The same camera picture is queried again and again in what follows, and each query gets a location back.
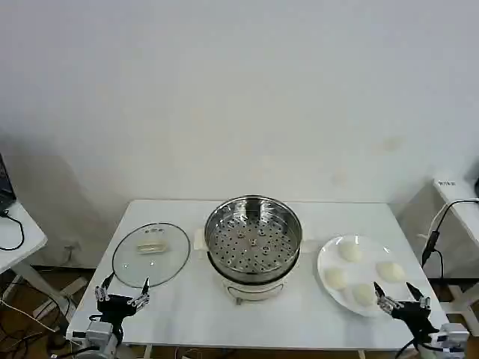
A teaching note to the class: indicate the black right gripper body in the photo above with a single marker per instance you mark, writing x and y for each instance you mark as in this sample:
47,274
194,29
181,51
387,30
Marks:
415,316

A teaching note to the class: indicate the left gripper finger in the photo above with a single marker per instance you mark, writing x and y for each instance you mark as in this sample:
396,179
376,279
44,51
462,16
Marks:
143,298
102,292

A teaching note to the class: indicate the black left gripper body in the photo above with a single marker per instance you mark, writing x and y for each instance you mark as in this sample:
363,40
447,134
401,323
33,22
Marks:
114,306

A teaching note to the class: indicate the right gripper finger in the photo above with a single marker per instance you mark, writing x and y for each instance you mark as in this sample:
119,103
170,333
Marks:
422,300
387,303

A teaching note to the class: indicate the white steamed bun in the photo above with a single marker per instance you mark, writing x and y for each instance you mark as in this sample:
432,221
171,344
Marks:
363,294
390,271
335,278
350,251

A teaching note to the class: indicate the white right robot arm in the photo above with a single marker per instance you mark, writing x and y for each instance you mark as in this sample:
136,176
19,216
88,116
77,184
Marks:
451,336

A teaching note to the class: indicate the white round plate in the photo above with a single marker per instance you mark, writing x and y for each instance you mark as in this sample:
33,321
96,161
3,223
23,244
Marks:
365,269

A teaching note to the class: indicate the oval glass lid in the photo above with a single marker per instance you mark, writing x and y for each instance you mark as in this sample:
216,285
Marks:
149,258

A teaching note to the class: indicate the white folding side table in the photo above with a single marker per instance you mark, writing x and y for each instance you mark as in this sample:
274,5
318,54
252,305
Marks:
464,224

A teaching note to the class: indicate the white side desk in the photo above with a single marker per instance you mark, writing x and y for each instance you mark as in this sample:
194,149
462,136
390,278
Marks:
18,232

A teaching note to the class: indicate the white electric pot base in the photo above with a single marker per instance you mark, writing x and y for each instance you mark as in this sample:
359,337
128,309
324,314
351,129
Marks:
254,292

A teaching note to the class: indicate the perforated steel steamer basket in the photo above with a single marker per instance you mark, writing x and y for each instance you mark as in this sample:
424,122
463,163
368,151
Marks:
254,232

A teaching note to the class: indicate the black laptop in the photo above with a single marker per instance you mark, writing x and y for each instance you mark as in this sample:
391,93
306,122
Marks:
5,183

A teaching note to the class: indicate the white wall outlet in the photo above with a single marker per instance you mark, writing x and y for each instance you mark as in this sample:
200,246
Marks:
73,251

